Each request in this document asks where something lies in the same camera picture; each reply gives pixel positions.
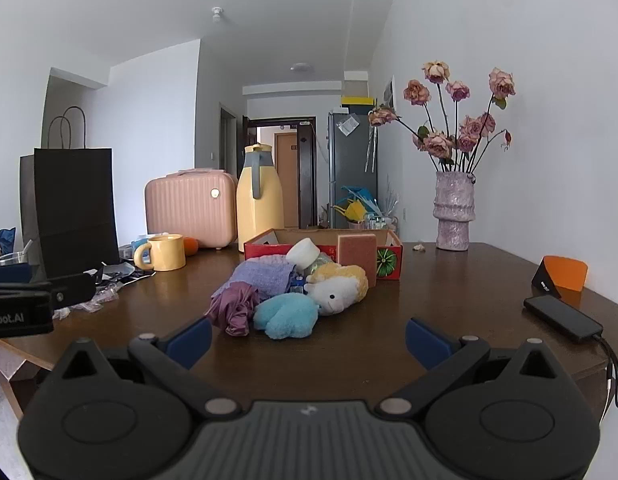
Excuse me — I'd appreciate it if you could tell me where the orange and black box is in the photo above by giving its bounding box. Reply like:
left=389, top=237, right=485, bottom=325
left=532, top=255, right=589, bottom=297

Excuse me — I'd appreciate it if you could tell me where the yellow ceramic mug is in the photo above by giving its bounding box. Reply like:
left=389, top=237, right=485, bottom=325
left=134, top=234, right=187, bottom=272

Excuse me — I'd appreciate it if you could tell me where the black paper bag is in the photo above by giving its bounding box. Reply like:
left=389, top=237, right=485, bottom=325
left=20, top=106, right=120, bottom=281

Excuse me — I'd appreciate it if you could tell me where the pile of clear candy wrappers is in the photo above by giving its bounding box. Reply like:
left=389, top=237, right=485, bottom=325
left=54, top=280, right=122, bottom=318

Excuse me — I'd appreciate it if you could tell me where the dark wooden door frame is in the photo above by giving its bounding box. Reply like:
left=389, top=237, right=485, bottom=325
left=242, top=116, right=317, bottom=231

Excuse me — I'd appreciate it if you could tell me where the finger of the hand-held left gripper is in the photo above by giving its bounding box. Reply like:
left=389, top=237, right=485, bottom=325
left=51, top=274, right=97, bottom=309

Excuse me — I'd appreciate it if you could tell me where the black power bank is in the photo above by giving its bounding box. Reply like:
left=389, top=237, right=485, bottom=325
left=523, top=294, right=604, bottom=344

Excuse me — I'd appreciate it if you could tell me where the white foam ball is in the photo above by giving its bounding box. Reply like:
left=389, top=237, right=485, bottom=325
left=286, top=237, right=321, bottom=270

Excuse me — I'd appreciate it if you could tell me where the white box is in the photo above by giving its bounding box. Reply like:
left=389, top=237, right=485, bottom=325
left=344, top=72, right=371, bottom=96

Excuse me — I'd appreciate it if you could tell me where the grey refrigerator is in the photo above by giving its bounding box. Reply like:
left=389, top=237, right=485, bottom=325
left=328, top=111, right=379, bottom=231

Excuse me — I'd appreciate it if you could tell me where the bunch of dried pink roses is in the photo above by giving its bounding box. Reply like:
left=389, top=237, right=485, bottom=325
left=368, top=60, right=516, bottom=173

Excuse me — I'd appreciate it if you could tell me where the blue and white tissue pack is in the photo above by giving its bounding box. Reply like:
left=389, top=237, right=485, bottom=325
left=131, top=234, right=157, bottom=261

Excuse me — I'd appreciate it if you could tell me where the grey interior door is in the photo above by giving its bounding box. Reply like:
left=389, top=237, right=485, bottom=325
left=219, top=102, right=238, bottom=181

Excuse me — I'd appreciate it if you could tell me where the clear folded umbrella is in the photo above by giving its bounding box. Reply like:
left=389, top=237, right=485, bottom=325
left=364, top=125, right=378, bottom=173

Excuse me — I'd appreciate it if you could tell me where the light blue plush toy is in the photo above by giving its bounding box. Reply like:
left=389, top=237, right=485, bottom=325
left=253, top=293, right=321, bottom=340

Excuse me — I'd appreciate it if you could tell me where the mauve satin scrunchie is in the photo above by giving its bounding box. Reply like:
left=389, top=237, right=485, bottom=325
left=205, top=282, right=262, bottom=337

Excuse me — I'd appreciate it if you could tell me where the white and yellow plush sheep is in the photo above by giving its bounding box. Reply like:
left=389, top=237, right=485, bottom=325
left=305, top=262, right=370, bottom=317

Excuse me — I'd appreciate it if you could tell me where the brown sponge block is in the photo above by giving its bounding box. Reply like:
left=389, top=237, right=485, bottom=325
left=337, top=232, right=378, bottom=288

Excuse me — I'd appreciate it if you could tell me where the yellow thermos jug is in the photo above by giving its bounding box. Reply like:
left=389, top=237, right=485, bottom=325
left=237, top=143, right=286, bottom=253

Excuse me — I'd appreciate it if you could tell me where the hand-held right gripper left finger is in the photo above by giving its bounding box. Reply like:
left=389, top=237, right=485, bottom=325
left=36, top=316, right=240, bottom=418

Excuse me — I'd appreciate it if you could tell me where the black cable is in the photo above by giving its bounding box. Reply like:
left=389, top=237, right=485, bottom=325
left=592, top=332, right=618, bottom=426

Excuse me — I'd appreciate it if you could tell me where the black and white packaging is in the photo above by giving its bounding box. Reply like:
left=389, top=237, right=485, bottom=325
left=89, top=260, right=155, bottom=286

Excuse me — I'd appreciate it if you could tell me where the pink hard-shell suitcase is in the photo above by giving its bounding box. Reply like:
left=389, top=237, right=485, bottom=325
left=144, top=168, right=239, bottom=251

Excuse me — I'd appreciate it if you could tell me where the lilac textured vase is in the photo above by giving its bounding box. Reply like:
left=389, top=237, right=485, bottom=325
left=433, top=171, right=476, bottom=251

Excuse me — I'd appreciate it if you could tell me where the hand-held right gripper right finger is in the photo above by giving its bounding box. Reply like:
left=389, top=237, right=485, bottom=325
left=379, top=316, right=585, bottom=418

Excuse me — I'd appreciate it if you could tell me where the red cardboard box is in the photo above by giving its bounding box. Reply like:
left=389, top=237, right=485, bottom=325
left=244, top=227, right=404, bottom=283

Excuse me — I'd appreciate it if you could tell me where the brown wooden door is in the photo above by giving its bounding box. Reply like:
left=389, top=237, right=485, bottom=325
left=274, top=132, right=300, bottom=228

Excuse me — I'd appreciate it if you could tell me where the rack of small bottles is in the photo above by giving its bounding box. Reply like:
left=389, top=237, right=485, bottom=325
left=361, top=212, right=400, bottom=233

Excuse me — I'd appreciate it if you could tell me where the lavender knitted cloth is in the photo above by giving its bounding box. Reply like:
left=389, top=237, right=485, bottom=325
left=210, top=254, right=297, bottom=306

